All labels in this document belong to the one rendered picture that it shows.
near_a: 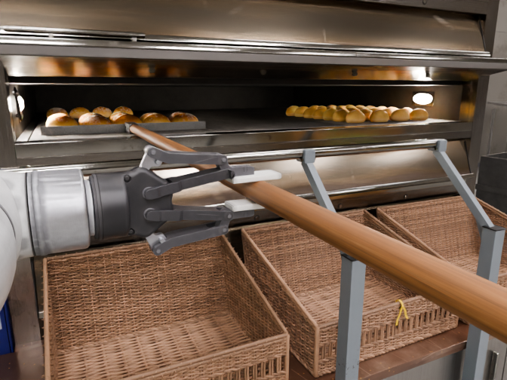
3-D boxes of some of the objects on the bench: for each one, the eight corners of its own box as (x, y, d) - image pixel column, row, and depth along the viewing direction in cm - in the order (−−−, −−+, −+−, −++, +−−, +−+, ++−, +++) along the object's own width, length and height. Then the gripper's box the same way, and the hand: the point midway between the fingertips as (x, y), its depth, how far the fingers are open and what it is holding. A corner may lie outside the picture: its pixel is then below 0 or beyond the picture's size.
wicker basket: (368, 269, 176) (373, 206, 169) (462, 248, 198) (469, 192, 192) (468, 327, 133) (479, 246, 126) (573, 292, 155) (588, 222, 149)
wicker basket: (50, 341, 126) (39, 255, 119) (224, 301, 149) (222, 228, 142) (50, 470, 83) (32, 350, 76) (293, 387, 106) (295, 289, 100)
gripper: (80, 133, 48) (264, 126, 58) (92, 262, 51) (262, 234, 61) (85, 139, 41) (291, 130, 51) (99, 287, 45) (288, 252, 55)
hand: (253, 190), depth 55 cm, fingers closed on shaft, 3 cm apart
